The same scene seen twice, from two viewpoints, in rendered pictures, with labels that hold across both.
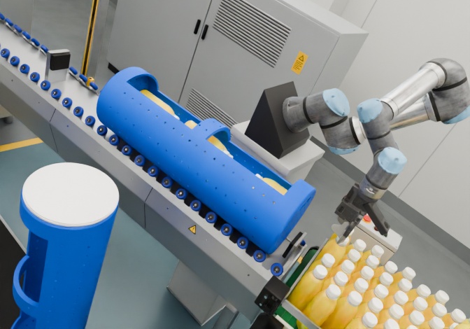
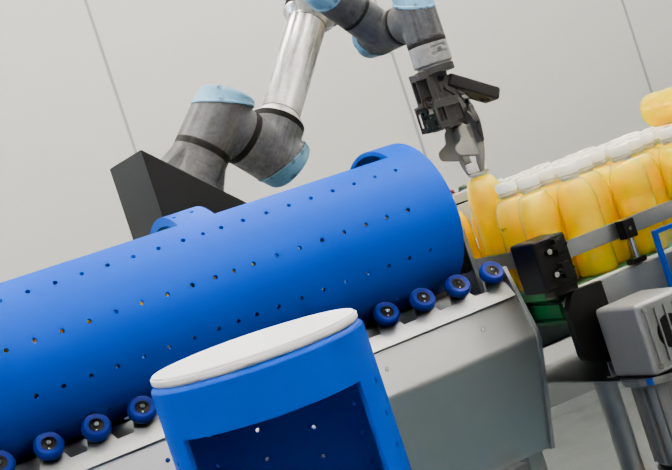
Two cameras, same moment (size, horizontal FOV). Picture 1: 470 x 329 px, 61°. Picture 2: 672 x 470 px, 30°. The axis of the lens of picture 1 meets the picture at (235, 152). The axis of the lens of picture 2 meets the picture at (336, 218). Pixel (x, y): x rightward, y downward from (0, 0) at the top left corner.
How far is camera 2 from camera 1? 1.70 m
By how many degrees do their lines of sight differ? 54
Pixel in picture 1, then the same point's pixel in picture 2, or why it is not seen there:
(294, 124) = (214, 181)
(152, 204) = not seen: hidden behind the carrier
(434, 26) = not seen: outside the picture
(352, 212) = (454, 101)
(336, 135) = (275, 139)
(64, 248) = (379, 385)
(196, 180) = (286, 268)
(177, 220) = not seen: hidden behind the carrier
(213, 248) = (408, 365)
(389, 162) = not seen: outside the picture
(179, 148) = (206, 256)
